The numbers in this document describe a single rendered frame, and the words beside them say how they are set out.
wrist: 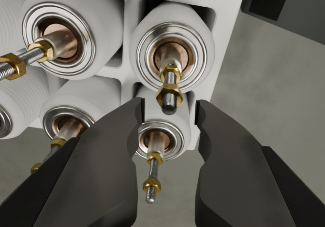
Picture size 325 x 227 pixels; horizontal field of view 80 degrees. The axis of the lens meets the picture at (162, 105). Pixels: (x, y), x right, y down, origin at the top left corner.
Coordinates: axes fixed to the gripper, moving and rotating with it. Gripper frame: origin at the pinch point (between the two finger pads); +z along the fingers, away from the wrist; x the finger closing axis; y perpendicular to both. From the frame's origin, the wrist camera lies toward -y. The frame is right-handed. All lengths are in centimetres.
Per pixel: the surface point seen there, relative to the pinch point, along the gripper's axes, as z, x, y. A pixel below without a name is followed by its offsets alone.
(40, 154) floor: 35, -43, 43
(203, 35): 10.3, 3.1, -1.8
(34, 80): 16.3, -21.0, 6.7
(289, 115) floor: 35, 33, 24
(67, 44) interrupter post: 9.3, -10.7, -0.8
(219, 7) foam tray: 17.3, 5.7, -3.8
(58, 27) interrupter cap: 10.2, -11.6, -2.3
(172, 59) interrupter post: 7.2, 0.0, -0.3
